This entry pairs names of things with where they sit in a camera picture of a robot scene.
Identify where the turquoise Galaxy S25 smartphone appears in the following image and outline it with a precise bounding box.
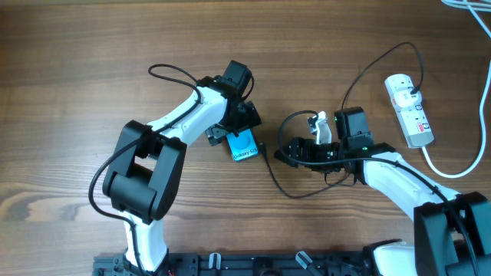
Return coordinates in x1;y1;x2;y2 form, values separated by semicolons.
226;129;259;162

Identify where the black USB charging cable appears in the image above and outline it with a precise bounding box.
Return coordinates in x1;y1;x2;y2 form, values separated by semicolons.
259;41;425;200

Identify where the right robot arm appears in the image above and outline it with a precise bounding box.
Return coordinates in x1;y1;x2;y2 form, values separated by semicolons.
275;107;490;275

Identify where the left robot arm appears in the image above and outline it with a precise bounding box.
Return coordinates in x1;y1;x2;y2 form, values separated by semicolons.
93;61;262;275

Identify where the white USB charger plug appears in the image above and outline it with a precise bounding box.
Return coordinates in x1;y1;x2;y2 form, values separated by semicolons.
392;90;422;110

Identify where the white power strip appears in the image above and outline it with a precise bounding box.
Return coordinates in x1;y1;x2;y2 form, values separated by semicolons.
384;74;434;149

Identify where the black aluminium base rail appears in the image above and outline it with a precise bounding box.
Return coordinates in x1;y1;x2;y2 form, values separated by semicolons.
92;251;369;276

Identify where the white power strip cord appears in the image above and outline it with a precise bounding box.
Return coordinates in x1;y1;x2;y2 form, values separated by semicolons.
420;59;491;179

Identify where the white cables top right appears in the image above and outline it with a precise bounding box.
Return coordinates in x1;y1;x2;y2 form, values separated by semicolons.
440;0;491;30

